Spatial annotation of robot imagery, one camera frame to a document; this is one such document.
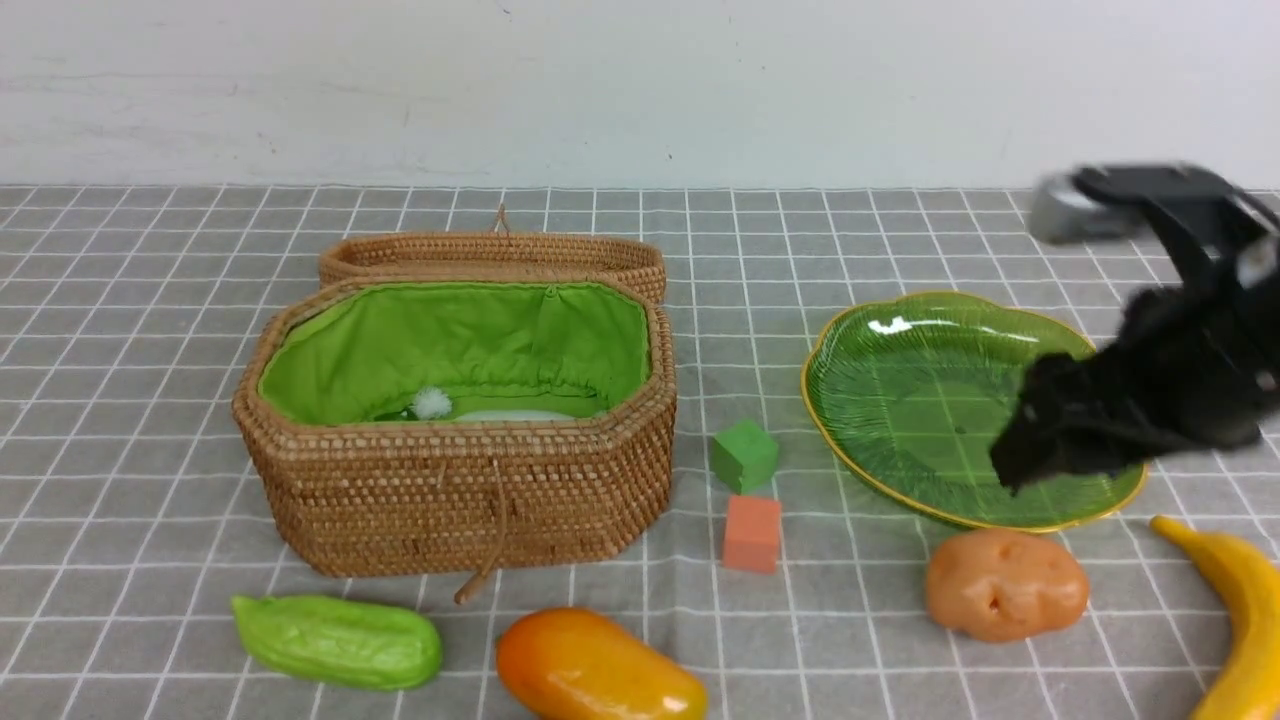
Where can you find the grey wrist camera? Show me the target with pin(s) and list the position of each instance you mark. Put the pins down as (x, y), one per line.
(1060, 214)

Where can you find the orange foam cube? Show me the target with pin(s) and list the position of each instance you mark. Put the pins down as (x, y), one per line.
(752, 534)

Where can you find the yellow toy banana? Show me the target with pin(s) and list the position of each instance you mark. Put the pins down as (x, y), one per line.
(1247, 686)

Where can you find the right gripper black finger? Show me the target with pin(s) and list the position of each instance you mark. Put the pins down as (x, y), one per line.
(1060, 390)
(1029, 451)

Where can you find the green toy chayote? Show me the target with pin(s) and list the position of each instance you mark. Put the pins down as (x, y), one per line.
(333, 641)

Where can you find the white toy vegetable in basket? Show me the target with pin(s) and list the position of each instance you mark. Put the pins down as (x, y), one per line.
(469, 405)

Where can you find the woven wicker basket lid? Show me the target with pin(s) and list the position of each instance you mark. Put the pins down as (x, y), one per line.
(639, 267)

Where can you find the orange-yellow toy mango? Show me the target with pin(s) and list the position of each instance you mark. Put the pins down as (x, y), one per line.
(574, 663)

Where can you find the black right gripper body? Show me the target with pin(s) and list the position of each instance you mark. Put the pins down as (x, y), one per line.
(1206, 364)

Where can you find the orange-brown toy potato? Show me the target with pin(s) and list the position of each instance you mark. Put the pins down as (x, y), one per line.
(1001, 586)

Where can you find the woven wicker basket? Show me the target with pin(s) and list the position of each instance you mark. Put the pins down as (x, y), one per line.
(361, 498)

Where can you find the green foam cube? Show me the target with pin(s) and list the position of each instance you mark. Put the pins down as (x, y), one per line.
(744, 457)

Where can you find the green glass leaf plate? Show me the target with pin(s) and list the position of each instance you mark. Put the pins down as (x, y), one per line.
(910, 393)

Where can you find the wooden basket toggle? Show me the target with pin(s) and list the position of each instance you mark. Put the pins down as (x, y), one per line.
(473, 586)

